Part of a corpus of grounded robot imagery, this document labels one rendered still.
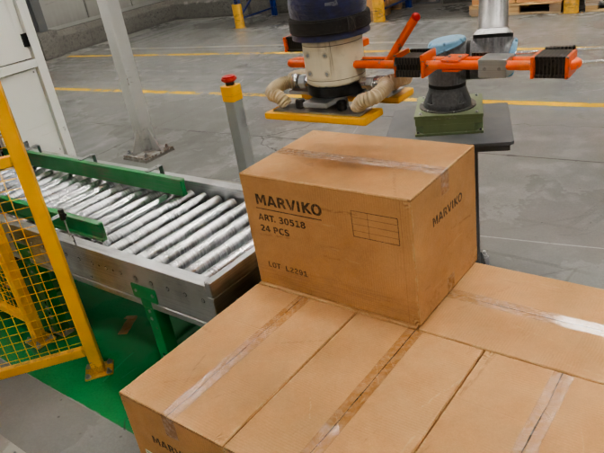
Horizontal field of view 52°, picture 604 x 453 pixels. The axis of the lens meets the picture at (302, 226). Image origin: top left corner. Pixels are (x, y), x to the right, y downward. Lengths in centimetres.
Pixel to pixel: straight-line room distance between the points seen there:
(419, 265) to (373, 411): 41
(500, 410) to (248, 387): 63
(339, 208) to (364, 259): 17
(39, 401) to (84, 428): 31
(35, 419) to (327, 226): 153
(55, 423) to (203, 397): 113
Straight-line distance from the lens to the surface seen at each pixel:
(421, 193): 166
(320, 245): 186
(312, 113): 176
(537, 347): 176
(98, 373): 289
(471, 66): 162
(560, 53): 157
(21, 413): 288
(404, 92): 186
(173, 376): 182
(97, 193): 331
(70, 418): 273
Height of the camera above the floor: 163
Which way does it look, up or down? 27 degrees down
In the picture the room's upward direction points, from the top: 10 degrees counter-clockwise
